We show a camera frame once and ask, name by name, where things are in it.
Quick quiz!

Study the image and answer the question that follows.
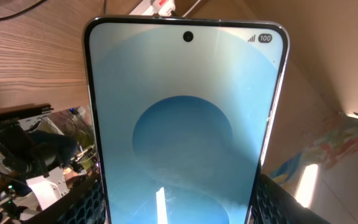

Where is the Galaxy smartphone with blue screen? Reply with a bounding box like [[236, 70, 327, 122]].
[[83, 16, 290, 224]]

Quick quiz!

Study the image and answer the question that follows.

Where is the black USB charging cable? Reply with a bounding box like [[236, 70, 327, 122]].
[[0, 0, 48, 22]]

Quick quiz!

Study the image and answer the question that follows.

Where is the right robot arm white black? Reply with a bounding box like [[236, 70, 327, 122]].
[[0, 125, 106, 224]]

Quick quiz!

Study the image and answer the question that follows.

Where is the white power strip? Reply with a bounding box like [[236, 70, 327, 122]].
[[128, 0, 203, 17]]

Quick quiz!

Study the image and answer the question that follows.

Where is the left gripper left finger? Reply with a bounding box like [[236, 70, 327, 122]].
[[23, 174, 106, 224]]

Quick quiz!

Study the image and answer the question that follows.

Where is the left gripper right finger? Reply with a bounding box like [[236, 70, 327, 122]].
[[251, 174, 329, 224]]

